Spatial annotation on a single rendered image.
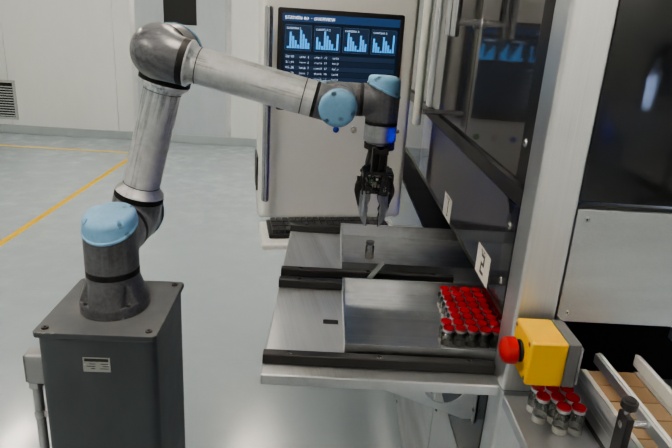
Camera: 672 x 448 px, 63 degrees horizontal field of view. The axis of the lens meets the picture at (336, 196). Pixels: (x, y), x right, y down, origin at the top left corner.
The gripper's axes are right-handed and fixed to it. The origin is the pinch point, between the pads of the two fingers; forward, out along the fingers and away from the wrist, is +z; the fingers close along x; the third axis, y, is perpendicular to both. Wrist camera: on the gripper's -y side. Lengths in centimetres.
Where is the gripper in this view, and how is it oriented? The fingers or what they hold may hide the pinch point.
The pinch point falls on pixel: (371, 219)
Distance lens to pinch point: 136.0
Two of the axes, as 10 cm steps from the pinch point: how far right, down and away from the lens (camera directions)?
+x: 10.0, 0.6, 0.3
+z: -0.6, 9.5, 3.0
